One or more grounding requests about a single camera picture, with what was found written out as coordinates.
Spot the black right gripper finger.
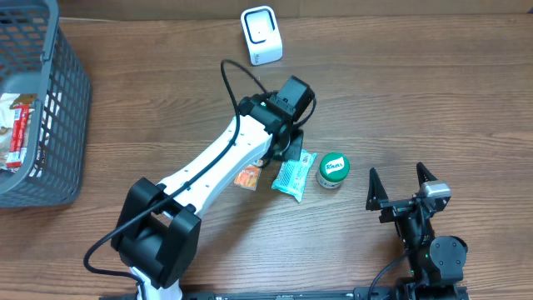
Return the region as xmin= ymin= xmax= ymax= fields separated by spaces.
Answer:
xmin=416 ymin=162 xmax=437 ymax=184
xmin=366 ymin=167 xmax=389 ymax=203

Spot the teal white snack packet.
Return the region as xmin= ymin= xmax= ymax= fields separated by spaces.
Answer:
xmin=271 ymin=149 xmax=317 ymax=203

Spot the green lid Knorr jar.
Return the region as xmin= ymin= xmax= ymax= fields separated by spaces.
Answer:
xmin=316 ymin=152 xmax=351 ymax=189

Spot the orange snack packet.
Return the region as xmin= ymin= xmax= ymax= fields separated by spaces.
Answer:
xmin=233 ymin=160 xmax=262 ymax=191

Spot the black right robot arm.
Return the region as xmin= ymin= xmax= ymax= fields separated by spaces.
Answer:
xmin=366 ymin=162 xmax=469 ymax=300

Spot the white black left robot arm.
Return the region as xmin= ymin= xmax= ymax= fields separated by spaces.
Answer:
xmin=111 ymin=76 xmax=316 ymax=299

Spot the white barcode scanner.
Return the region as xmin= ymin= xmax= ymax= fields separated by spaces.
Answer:
xmin=240 ymin=5 xmax=283 ymax=66

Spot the grey plastic mesh basket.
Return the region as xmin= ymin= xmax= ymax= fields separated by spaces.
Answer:
xmin=1 ymin=0 xmax=92 ymax=208

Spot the red white snack packet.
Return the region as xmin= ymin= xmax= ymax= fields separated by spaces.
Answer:
xmin=6 ymin=104 xmax=30 ymax=169

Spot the white brown snack bag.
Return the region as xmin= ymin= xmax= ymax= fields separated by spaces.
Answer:
xmin=1 ymin=93 xmax=37 ymax=173

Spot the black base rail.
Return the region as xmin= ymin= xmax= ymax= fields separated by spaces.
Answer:
xmin=99 ymin=290 xmax=470 ymax=300

